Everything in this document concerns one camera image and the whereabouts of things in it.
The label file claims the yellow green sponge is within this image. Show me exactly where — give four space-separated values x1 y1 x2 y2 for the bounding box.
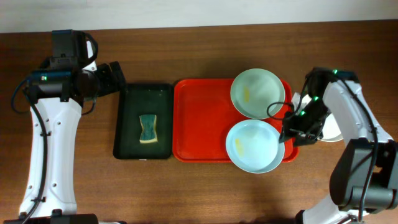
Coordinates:
139 114 157 144

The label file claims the black plastic tray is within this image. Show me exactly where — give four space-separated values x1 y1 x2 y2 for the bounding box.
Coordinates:
113 83 174 160

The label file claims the light blue plate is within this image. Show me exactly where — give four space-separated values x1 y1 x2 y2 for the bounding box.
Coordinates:
225 119 285 174

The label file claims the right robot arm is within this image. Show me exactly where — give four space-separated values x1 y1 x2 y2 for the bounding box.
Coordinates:
279 68 397 223

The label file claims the green plate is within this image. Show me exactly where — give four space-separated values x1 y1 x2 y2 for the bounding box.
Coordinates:
230 68 286 119

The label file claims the red plastic tray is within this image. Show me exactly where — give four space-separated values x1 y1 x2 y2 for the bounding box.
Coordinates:
172 78 300 164

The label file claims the white plate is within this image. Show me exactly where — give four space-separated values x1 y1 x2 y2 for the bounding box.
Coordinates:
291 92 343 142

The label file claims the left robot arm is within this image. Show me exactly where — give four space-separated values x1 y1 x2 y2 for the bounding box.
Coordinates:
16 30 126 223

